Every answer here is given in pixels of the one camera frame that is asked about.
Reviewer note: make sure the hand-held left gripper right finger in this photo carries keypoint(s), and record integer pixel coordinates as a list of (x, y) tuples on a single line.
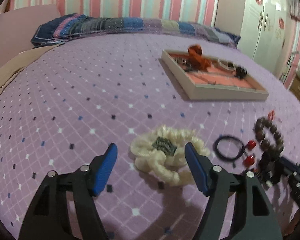
[(197, 172)]

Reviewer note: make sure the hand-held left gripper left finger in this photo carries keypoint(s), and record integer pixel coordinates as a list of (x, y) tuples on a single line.
[(103, 170)]

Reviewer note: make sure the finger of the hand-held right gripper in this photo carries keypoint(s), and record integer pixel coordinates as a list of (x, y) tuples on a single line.
[(288, 166)]

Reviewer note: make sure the cream scrunchie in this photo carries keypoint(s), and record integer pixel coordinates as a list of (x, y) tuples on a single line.
[(145, 152)]

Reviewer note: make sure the beige jewelry tray orange lining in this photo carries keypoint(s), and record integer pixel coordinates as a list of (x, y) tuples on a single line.
[(202, 92)]

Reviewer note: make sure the black hair claw clip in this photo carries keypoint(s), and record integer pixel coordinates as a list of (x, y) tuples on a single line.
[(240, 72)]

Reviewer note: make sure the white watch band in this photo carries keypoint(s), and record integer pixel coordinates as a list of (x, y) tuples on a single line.
[(226, 66)]

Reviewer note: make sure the orange scrunchie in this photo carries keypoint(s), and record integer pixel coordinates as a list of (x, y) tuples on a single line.
[(198, 58)]

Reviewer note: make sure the purple diamond pattern bedspread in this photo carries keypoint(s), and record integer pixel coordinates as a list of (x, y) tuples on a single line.
[(90, 92)]

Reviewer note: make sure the beige blanket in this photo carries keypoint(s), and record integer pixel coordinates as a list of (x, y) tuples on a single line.
[(17, 65)]

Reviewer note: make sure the striped patchwork pillow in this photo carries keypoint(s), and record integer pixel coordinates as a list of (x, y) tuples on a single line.
[(115, 26)]

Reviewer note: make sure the white wardrobe with decals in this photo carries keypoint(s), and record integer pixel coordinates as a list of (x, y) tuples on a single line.
[(262, 17)]

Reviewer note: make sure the pink window curtain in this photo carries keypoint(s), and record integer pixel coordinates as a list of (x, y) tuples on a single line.
[(293, 5)]

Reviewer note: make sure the pink headboard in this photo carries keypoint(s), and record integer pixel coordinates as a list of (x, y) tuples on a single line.
[(20, 30)]

